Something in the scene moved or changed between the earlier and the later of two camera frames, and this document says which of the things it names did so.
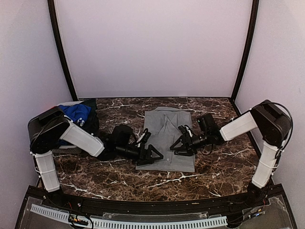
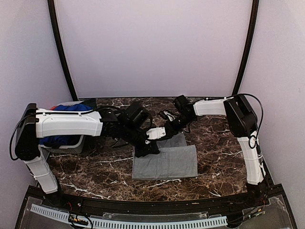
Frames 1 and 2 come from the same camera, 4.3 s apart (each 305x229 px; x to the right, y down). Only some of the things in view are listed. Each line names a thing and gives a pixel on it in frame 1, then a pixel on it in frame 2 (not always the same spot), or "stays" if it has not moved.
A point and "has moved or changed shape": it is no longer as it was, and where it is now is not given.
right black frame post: [255, 5] stays
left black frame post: [51, 5] stays
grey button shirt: [163, 123] has moved or changed shape
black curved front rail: [153, 206] stays
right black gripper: [187, 145] to [171, 130]
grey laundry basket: [68, 149] stays
